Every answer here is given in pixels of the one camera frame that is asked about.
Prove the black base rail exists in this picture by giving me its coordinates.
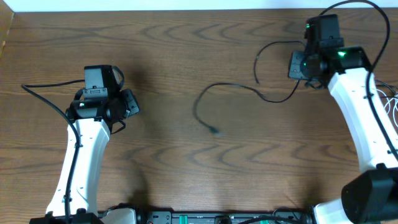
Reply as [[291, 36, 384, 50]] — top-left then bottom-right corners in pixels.
[[99, 203, 315, 224]]

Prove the white usb cable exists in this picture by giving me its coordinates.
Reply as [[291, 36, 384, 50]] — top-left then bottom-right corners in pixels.
[[376, 88, 398, 133]]

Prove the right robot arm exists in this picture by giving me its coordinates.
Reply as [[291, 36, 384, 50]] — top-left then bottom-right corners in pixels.
[[288, 14, 397, 223]]

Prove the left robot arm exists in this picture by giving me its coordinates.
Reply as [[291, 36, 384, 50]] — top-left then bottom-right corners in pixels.
[[30, 65, 139, 223]]

